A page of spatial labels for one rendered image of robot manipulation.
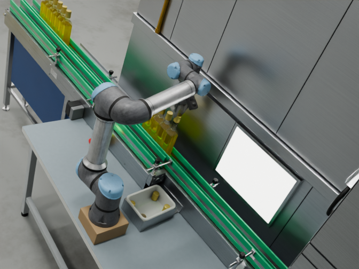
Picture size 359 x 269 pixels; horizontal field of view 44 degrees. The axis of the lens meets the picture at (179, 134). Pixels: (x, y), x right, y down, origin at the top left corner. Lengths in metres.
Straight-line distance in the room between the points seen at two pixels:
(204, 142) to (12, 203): 1.48
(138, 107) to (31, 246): 1.53
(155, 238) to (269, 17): 1.19
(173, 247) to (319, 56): 1.14
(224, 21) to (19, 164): 1.98
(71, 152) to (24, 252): 0.79
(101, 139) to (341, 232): 1.04
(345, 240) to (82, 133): 1.66
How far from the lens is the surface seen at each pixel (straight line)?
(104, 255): 2.17
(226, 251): 2.29
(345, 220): 1.61
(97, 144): 2.00
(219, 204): 2.34
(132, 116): 1.81
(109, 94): 1.85
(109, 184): 2.03
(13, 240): 3.10
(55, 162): 2.51
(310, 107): 2.00
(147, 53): 2.69
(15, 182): 3.41
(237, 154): 2.27
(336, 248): 1.67
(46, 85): 3.22
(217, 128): 2.32
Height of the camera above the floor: 2.51
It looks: 37 degrees down
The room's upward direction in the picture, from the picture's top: 22 degrees clockwise
